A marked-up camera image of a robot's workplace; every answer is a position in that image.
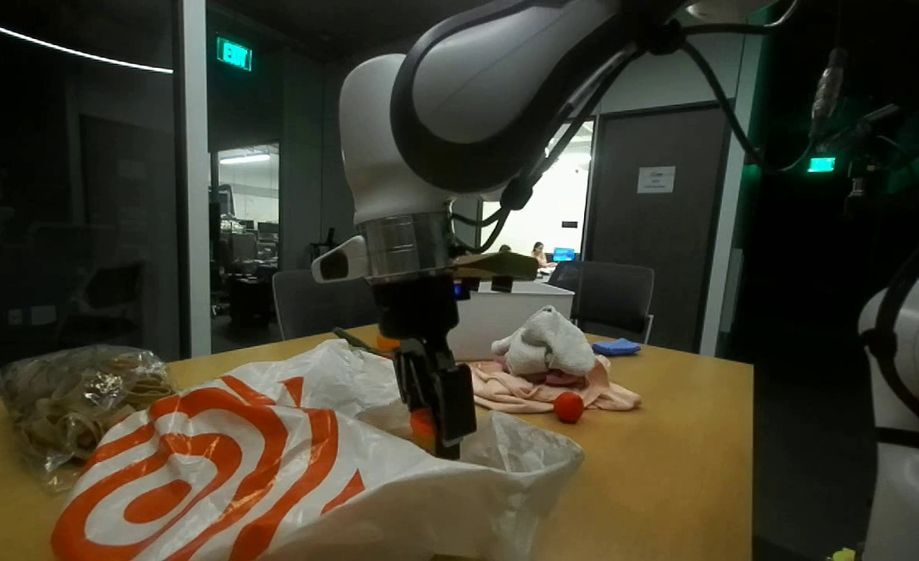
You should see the white plastic storage bin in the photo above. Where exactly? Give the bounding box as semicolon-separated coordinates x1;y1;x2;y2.
445;278;580;362

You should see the white orange printed carrier bag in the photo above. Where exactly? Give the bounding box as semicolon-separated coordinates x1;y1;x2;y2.
48;336;586;561

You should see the clear bag of snacks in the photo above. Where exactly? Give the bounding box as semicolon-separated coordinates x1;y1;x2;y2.
0;344;179;494

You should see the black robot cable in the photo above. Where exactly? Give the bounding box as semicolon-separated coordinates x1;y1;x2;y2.
445;0;858;263

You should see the green exit sign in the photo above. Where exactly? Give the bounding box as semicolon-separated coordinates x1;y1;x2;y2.
212;33;256;74

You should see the blue sponge cloth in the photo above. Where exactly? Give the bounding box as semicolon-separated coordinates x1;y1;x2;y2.
588;334;646;362

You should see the white pillar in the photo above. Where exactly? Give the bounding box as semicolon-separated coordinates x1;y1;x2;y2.
174;0;215;362

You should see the grey white towel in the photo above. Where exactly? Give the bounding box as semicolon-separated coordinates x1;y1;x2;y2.
489;302;598;380

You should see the pale pink cloth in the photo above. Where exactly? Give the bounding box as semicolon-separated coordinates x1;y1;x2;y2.
465;355;646;417

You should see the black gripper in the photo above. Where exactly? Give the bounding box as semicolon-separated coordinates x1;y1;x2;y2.
372;272;481;464

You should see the small red plush ball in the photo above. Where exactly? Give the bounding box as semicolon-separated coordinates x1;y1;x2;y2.
553;390;588;428

